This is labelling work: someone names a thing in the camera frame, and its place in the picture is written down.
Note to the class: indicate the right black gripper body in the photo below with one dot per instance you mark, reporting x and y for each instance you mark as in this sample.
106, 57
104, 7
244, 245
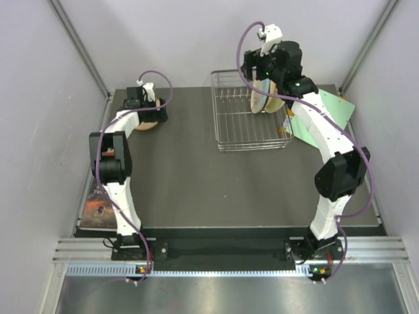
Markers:
264, 67

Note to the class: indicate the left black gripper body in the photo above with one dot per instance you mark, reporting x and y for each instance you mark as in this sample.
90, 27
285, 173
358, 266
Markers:
150, 116

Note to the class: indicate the bird plate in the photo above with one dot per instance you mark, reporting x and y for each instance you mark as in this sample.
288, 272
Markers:
148, 119

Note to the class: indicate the green and cream plate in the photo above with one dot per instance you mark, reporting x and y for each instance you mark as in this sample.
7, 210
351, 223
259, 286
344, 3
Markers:
273, 104

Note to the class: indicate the blue and cream plate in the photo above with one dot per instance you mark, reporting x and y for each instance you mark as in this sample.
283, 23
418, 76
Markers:
257, 100

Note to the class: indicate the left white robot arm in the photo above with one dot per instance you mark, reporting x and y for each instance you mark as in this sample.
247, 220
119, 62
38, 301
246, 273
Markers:
111, 161

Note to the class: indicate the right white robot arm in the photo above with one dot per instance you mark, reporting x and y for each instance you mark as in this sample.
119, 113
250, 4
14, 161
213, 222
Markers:
344, 162

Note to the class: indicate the yellow cutting board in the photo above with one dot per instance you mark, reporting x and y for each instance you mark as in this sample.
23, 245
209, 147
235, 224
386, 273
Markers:
288, 121

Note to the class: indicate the green cutting board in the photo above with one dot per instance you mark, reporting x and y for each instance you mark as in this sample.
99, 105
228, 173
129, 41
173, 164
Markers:
330, 108

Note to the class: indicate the book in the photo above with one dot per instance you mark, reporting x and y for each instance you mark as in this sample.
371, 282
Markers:
97, 214

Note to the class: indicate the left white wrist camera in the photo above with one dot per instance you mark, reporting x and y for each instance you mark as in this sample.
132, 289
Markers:
146, 91

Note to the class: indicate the wire dish rack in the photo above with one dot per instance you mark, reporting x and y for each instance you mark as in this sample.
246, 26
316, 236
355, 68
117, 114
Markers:
236, 127

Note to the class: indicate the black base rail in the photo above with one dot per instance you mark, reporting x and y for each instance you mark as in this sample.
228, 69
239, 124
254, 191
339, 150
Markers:
170, 249

